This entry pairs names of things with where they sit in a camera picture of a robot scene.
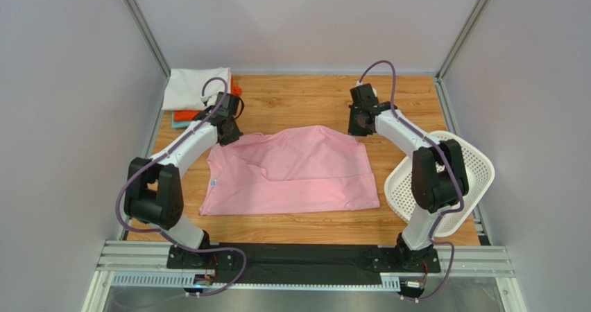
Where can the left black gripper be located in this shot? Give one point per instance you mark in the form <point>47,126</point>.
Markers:
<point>234,136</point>

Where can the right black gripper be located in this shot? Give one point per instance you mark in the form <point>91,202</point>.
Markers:
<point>358,124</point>

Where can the pink t shirt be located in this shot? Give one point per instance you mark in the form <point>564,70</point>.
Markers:
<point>298,170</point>

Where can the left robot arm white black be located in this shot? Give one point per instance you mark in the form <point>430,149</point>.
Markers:
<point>154,195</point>

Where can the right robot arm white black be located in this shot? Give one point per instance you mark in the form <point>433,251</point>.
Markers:
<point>438,177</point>

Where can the folded orange t shirt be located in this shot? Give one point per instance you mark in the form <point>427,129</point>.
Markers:
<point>235,90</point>

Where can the folded teal t shirt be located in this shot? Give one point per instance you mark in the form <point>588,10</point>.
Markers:
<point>180,123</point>

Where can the folded white t shirt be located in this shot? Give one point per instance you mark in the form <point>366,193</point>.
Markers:
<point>186,88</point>

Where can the white perforated plastic basket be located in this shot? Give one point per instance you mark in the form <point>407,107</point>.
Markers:
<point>480,174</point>

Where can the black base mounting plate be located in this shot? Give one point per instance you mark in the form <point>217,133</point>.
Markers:
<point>265,263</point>

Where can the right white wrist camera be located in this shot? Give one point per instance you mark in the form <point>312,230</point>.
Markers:
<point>365,83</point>

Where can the right aluminium corner post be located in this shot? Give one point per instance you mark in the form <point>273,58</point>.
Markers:
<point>463,35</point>

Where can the aluminium corner post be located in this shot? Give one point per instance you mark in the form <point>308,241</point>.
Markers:
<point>144,29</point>
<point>463,35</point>

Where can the left aluminium corner post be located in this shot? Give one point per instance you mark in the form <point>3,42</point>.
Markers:
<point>144,29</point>

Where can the aluminium frame rail front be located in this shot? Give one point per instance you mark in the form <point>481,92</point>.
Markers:
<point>144,263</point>

